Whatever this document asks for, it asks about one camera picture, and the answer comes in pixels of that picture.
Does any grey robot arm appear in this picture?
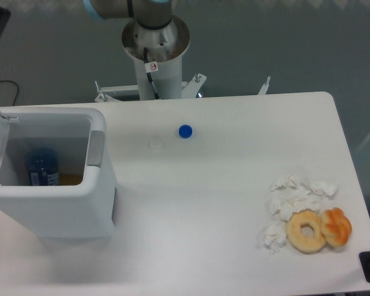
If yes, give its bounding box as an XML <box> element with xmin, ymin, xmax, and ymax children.
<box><xmin>0</xmin><ymin>1</ymin><xmax>173</xmax><ymax>38</ymax></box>

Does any blue can in bin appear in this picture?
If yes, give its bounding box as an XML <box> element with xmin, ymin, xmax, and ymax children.
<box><xmin>25</xmin><ymin>148</ymin><xmax>60</xmax><ymax>186</ymax></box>

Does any clear plastic cap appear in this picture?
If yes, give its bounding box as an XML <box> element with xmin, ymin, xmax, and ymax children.
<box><xmin>147</xmin><ymin>138</ymin><xmax>164</xmax><ymax>151</ymax></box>

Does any white trash can body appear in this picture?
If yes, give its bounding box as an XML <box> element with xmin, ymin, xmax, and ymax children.
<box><xmin>0</xmin><ymin>107</ymin><xmax>117</xmax><ymax>238</ymax></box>

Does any blue bottle cap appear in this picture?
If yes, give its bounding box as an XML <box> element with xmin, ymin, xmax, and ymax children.
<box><xmin>178</xmin><ymin>124</ymin><xmax>193</xmax><ymax>139</ymax></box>

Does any large crumpled white tissue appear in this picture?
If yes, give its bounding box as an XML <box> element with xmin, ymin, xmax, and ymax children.
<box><xmin>267</xmin><ymin>175</ymin><xmax>339</xmax><ymax>221</ymax></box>

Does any small crumpled white tissue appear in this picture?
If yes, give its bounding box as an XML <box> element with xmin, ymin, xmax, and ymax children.
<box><xmin>263</xmin><ymin>221</ymin><xmax>287</xmax><ymax>254</ymax></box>

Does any orange glazed pastry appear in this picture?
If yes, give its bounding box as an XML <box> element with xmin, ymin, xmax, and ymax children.
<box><xmin>320</xmin><ymin>207</ymin><xmax>352</xmax><ymax>247</ymax></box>

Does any black floor cable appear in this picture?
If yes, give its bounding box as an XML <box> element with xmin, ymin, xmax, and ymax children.
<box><xmin>0</xmin><ymin>80</ymin><xmax>20</xmax><ymax>106</ymax></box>

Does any white table bracket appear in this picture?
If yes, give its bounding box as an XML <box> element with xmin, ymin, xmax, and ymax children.
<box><xmin>258</xmin><ymin>76</ymin><xmax>271</xmax><ymax>96</ymax></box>

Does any ring donut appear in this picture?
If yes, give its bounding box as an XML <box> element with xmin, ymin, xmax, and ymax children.
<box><xmin>286</xmin><ymin>210</ymin><xmax>326</xmax><ymax>253</ymax></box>

